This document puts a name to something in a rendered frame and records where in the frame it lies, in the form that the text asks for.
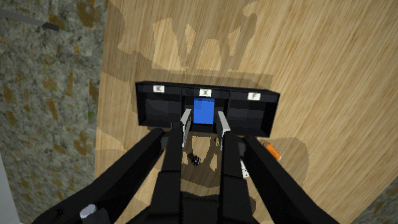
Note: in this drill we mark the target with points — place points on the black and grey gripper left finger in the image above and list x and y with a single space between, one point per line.
105 199

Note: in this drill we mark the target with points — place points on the orange aa battery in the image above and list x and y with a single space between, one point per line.
273 152

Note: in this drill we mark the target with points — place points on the black die with white pips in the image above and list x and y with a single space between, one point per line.
195 160

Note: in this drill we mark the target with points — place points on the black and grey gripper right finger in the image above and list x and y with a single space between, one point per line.
285 200

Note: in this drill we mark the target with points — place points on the white domino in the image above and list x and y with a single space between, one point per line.
245 173

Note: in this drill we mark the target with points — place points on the black rack of bins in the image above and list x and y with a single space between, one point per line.
251 112

